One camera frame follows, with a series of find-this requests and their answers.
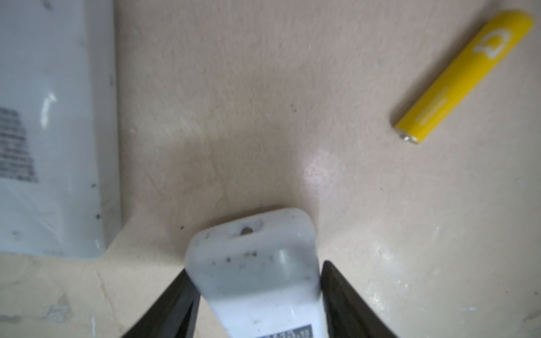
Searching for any red and white remote control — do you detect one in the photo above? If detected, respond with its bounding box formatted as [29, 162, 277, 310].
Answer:
[185, 208, 328, 337]

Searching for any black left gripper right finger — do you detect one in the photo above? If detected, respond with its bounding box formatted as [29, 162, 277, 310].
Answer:
[321, 261, 397, 338]

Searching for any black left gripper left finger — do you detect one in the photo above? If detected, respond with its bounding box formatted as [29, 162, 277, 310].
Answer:
[123, 270, 201, 338]

